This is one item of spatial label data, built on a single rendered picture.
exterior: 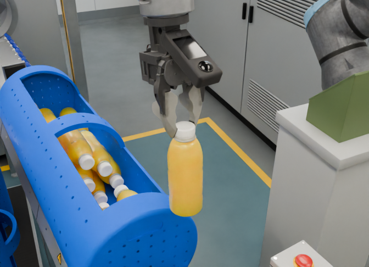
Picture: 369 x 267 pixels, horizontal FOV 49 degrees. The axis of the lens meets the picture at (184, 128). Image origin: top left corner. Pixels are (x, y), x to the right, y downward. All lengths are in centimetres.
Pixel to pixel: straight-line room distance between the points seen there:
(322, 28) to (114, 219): 88
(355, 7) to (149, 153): 213
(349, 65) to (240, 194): 162
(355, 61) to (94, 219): 88
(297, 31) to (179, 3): 205
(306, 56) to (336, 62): 131
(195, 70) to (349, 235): 112
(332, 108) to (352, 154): 15
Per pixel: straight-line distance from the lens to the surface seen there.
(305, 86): 269
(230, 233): 251
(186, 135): 73
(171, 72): 69
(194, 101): 74
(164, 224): 89
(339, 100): 131
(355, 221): 159
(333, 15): 136
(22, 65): 200
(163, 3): 66
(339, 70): 133
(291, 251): 98
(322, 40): 137
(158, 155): 310
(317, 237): 152
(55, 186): 102
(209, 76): 63
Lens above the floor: 181
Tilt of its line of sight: 32 degrees down
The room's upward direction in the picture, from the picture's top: straight up
